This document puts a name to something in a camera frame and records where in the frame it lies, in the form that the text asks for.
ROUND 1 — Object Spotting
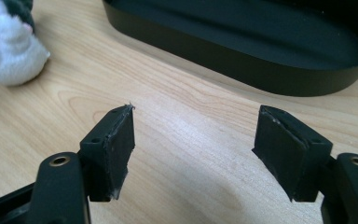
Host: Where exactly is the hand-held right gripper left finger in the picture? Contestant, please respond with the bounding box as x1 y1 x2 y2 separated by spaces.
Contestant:
34 104 136 224

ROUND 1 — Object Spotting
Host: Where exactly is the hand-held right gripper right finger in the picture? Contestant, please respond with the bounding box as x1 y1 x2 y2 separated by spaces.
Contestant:
252 105 358 224

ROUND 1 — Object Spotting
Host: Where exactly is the black oval tray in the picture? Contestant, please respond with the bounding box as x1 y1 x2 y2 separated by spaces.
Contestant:
102 0 358 97

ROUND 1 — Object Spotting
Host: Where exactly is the white plush toy with heart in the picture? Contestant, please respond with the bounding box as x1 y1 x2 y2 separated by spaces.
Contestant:
0 0 51 87

